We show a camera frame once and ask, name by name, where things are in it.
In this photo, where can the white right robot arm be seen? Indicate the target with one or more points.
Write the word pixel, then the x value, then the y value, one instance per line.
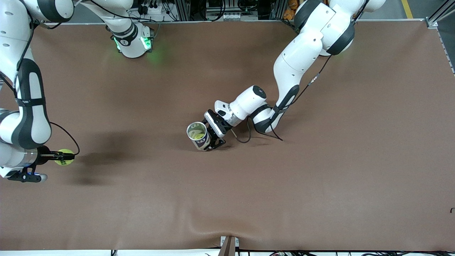
pixel 10 35

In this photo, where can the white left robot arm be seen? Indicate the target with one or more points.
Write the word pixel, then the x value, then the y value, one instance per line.
pixel 302 58

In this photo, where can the pile of orange objects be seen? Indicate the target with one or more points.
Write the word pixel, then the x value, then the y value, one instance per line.
pixel 288 14

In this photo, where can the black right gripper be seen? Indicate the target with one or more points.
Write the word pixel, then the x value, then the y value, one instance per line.
pixel 43 156

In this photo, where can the metal mount bracket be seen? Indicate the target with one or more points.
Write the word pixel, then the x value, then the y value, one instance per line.
pixel 229 247

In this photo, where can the aluminium frame profile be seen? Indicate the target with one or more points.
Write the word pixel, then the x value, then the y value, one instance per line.
pixel 440 12

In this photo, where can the clear plastic tennis ball can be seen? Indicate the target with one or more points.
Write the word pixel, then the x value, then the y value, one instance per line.
pixel 202 143

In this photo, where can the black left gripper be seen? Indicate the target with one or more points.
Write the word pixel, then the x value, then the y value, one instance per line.
pixel 219 125

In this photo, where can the white power strip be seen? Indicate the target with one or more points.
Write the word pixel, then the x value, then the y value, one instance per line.
pixel 151 10

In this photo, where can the brown table mat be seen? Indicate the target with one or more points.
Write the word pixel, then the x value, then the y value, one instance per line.
pixel 227 195

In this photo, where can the white terminal block row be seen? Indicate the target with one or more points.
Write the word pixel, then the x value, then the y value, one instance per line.
pixel 234 16

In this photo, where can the yellow tennis ball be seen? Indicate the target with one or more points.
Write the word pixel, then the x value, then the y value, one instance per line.
pixel 197 135
pixel 64 161

